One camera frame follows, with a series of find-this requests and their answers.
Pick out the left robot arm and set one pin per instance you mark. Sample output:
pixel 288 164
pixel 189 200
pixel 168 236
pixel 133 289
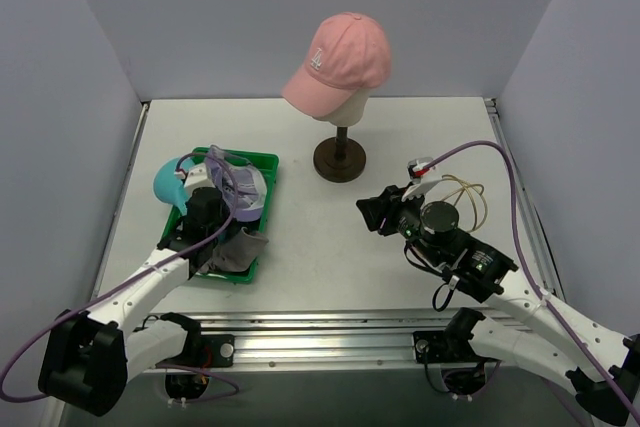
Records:
pixel 92 354

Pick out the green plastic tray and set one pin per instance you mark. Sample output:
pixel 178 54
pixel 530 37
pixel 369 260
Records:
pixel 260 227

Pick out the purple baseball cap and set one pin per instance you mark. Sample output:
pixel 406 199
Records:
pixel 224 168

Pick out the gold wire hat frame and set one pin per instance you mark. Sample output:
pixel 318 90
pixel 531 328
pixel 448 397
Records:
pixel 474 193

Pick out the pink baseball cap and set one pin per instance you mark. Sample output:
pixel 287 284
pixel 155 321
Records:
pixel 349 52

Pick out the mannequin head stand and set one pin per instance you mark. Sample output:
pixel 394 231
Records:
pixel 341 159

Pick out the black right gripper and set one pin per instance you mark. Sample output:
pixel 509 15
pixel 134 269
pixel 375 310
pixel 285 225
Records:
pixel 385 215

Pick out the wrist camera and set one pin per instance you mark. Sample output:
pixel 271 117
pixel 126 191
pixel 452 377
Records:
pixel 189 181
pixel 423 177

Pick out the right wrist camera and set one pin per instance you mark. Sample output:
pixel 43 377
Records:
pixel 423 177

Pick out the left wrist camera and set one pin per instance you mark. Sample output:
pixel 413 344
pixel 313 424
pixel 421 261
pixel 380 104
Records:
pixel 189 181

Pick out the teal cap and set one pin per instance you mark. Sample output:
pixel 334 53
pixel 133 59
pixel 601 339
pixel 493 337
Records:
pixel 170 189

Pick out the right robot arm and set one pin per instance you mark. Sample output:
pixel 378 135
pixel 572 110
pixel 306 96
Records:
pixel 598 366

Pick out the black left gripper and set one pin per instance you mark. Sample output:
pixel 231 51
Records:
pixel 201 204

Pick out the grey cap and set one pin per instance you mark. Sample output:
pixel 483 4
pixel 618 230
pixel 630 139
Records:
pixel 236 255

